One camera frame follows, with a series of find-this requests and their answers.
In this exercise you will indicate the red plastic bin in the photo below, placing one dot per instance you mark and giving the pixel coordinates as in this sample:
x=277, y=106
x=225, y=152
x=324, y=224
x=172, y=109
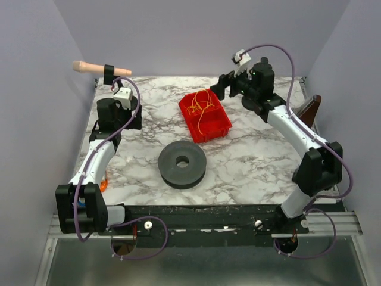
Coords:
x=204, y=116

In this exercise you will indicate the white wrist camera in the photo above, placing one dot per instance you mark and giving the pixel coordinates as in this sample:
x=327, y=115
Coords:
x=124, y=95
x=241, y=60

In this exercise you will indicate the silver microphone on stand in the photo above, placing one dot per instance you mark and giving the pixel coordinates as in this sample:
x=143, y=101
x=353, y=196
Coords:
x=251, y=105

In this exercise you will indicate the orange tape dispenser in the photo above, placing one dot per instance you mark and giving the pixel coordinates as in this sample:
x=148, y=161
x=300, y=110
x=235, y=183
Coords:
x=104, y=185

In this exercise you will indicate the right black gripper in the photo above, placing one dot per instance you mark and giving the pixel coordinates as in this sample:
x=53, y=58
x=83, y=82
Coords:
x=231, y=82

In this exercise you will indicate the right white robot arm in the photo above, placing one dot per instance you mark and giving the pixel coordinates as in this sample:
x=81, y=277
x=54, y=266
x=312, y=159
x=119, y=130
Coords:
x=320, y=168

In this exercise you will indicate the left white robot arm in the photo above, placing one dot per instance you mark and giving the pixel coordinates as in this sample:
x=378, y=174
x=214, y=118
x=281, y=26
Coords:
x=80, y=204

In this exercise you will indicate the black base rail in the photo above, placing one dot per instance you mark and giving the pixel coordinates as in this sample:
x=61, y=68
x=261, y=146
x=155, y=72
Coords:
x=206, y=226

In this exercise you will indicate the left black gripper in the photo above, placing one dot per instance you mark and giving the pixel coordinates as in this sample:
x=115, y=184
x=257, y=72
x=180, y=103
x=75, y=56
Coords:
x=109, y=75

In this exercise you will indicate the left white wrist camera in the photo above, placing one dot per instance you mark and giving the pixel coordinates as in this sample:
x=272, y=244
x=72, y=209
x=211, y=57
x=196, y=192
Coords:
x=124, y=95

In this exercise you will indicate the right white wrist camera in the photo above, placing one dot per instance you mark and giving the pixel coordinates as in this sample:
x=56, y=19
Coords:
x=241, y=60

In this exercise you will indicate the beige microphone on stand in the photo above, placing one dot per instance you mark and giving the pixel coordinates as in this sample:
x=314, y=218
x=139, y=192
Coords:
x=110, y=72

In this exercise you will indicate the brown wooden metronome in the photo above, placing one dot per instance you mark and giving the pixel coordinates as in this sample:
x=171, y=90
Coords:
x=307, y=111

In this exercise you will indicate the grey cable spool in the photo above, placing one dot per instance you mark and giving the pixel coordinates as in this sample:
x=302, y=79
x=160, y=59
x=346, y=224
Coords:
x=182, y=164

